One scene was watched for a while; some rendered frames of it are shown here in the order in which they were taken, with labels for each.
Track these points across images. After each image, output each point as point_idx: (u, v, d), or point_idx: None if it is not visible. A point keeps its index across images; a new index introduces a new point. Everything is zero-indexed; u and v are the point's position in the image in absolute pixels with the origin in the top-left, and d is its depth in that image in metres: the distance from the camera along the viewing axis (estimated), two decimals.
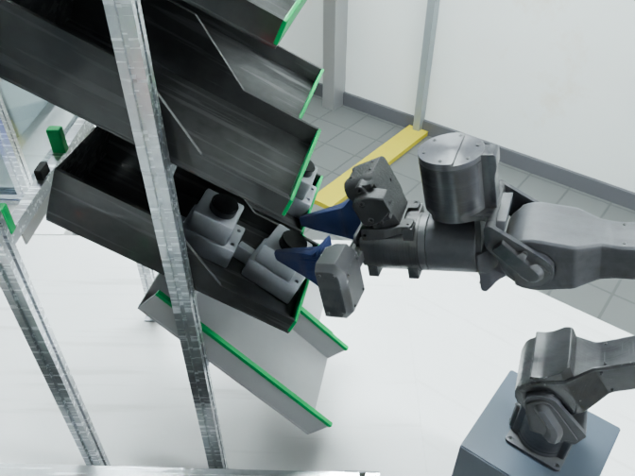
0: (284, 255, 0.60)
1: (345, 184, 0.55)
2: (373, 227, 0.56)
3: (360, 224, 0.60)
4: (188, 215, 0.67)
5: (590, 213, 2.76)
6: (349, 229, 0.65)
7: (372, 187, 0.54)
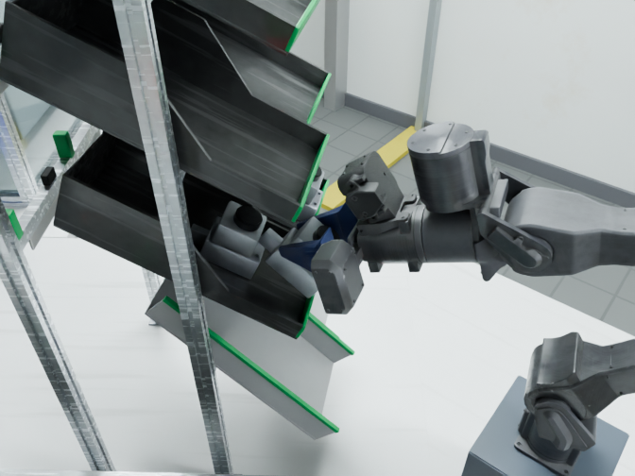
0: (288, 250, 0.61)
1: (338, 180, 0.55)
2: (369, 221, 0.56)
3: (354, 226, 0.59)
4: (211, 229, 0.67)
5: None
6: (347, 233, 0.65)
7: (365, 181, 0.54)
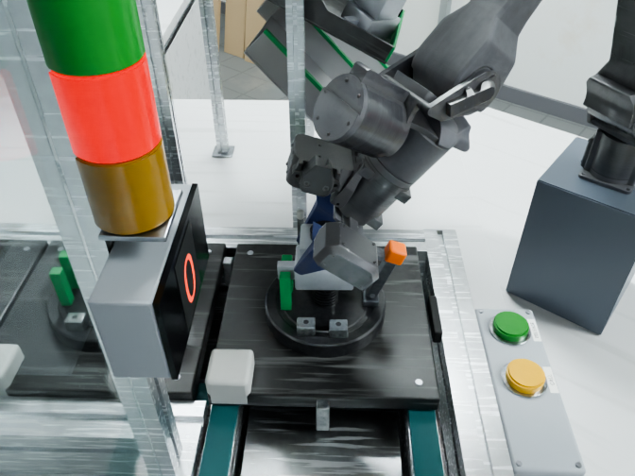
0: (301, 265, 0.61)
1: (286, 180, 0.56)
2: (336, 191, 0.55)
3: (334, 204, 0.59)
4: (349, 14, 0.71)
5: None
6: None
7: (304, 163, 0.54)
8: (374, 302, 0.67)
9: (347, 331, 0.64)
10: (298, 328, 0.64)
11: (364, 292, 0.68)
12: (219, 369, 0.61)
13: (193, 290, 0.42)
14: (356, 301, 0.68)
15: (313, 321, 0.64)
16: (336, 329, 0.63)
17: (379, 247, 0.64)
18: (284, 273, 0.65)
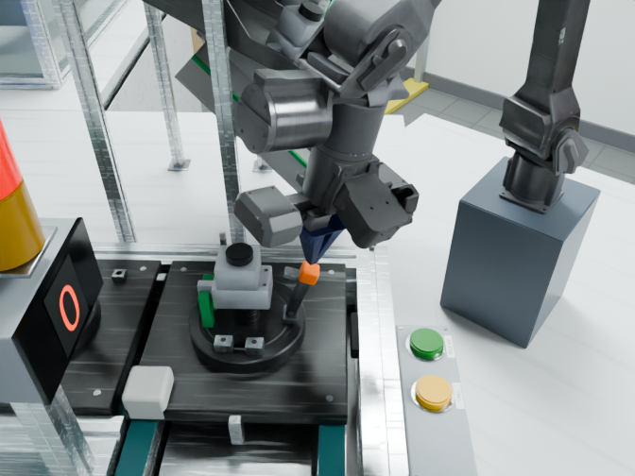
0: (321, 252, 0.64)
1: (392, 236, 0.57)
2: None
3: None
4: (273, 41, 0.74)
5: (586, 154, 2.85)
6: None
7: (403, 212, 0.55)
8: (293, 320, 0.70)
9: (263, 349, 0.66)
10: (214, 346, 0.66)
11: (284, 310, 0.71)
12: (136, 386, 0.63)
13: (76, 318, 0.44)
14: (277, 318, 0.71)
15: (230, 339, 0.67)
16: (251, 347, 0.66)
17: (294, 268, 0.67)
18: (203, 293, 0.67)
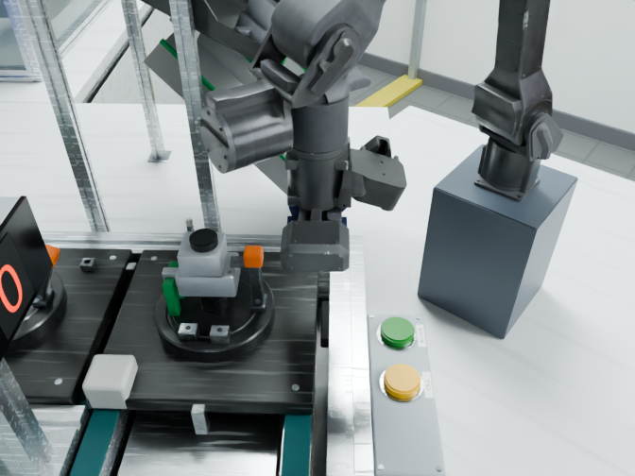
0: None
1: None
2: None
3: None
4: (242, 25, 0.73)
5: (579, 150, 2.83)
6: None
7: (391, 160, 0.59)
8: (261, 309, 0.68)
9: (228, 338, 0.65)
10: (179, 333, 0.65)
11: (252, 297, 0.69)
12: (97, 375, 0.62)
13: (18, 299, 0.43)
14: (245, 307, 0.69)
15: (195, 327, 0.65)
16: (216, 334, 0.64)
17: (240, 256, 0.66)
18: (168, 280, 0.66)
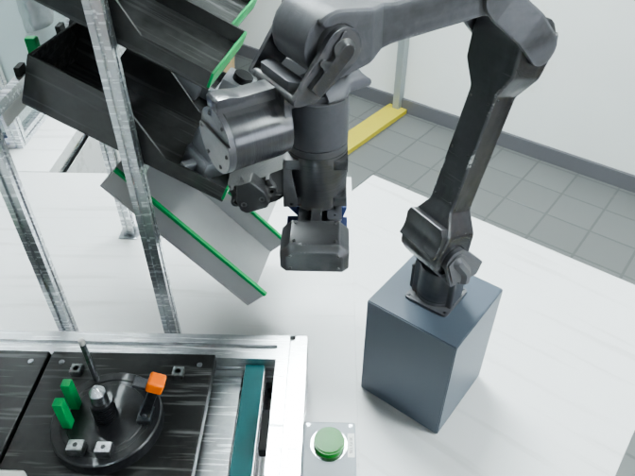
0: None
1: None
2: (281, 195, 0.56)
3: (298, 217, 0.57)
4: (189, 156, 0.79)
5: (557, 183, 2.90)
6: None
7: None
8: None
9: None
10: None
11: None
12: None
13: None
14: None
15: None
16: None
17: None
18: None
